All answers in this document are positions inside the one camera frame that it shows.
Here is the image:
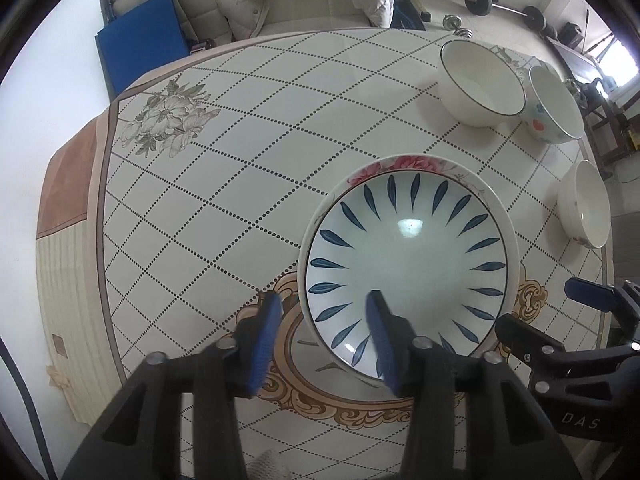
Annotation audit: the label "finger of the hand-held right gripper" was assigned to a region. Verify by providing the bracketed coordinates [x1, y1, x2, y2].
[494, 312, 568, 377]
[564, 277, 640, 314]

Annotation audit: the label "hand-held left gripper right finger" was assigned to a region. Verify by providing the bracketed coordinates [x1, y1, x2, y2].
[365, 289, 584, 480]

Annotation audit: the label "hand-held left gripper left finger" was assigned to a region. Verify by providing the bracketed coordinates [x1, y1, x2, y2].
[60, 290, 284, 480]

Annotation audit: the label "white plate with blue leaves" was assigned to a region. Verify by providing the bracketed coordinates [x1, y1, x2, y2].
[304, 170, 510, 380]

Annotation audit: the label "small white bowl red flowers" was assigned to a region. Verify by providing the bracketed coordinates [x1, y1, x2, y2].
[555, 159, 612, 250]

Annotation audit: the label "white plate with pink flowers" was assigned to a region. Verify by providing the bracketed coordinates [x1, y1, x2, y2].
[297, 156, 522, 361]

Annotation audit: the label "white bowl with coloured dots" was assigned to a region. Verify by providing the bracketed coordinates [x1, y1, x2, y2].
[519, 64, 586, 145]

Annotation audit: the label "white bowl with dark rim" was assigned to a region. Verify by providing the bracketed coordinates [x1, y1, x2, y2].
[439, 39, 527, 129]

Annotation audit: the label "short barbell with black plates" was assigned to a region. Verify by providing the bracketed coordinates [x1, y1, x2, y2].
[463, 0, 547, 31]

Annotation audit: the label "dark wooden chair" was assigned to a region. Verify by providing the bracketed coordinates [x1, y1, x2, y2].
[564, 76, 640, 167]

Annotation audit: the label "crumpled beige paper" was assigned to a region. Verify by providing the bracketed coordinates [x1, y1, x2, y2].
[44, 361, 74, 392]

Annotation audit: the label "beige and brown striped mat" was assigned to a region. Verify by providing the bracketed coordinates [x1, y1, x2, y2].
[35, 114, 127, 427]

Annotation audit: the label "black treadmill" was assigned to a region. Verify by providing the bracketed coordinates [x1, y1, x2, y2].
[549, 39, 602, 82]

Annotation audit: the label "window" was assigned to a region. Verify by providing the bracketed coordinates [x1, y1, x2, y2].
[594, 34, 637, 87]

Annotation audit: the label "chrome dumbbell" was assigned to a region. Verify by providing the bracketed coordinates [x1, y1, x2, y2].
[442, 13, 474, 41]

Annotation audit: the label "blue folded mat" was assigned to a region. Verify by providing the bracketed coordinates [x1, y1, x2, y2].
[95, 0, 194, 99]

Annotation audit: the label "beige upholstered chair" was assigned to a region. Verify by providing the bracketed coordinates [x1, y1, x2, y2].
[254, 0, 374, 37]

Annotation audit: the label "blue weight bench pad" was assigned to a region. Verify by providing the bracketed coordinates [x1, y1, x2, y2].
[389, 0, 427, 32]

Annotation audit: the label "beige padded folding chair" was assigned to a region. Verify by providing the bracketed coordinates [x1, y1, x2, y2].
[100, 0, 237, 47]

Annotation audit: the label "black cable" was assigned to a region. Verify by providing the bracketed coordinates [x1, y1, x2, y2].
[0, 339, 57, 480]

